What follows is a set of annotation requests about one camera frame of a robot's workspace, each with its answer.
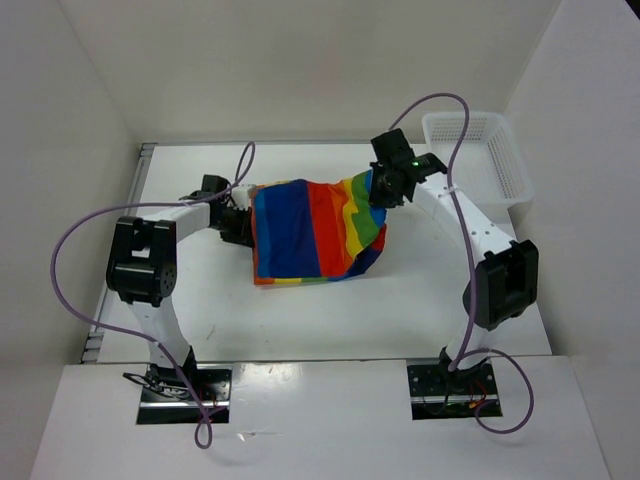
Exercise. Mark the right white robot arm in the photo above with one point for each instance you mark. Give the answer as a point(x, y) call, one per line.
point(504, 272)

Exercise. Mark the rainbow striped shorts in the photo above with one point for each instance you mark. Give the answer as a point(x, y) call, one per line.
point(307, 232)

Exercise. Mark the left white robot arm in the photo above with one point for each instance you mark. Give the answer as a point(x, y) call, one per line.
point(143, 266)

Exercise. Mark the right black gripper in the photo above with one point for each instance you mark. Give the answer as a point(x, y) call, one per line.
point(375, 198)

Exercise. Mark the white plastic basket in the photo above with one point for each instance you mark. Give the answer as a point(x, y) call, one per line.
point(489, 166)

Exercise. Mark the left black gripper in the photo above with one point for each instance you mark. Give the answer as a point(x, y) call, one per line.
point(244, 235)

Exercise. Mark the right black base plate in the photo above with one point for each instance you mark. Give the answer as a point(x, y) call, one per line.
point(433, 398)

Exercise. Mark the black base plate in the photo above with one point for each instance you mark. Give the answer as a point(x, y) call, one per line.
point(170, 402)
point(433, 398)

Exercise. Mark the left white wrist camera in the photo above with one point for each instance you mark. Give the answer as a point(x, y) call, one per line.
point(241, 196)

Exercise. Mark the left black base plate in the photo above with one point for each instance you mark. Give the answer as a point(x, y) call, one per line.
point(170, 402)

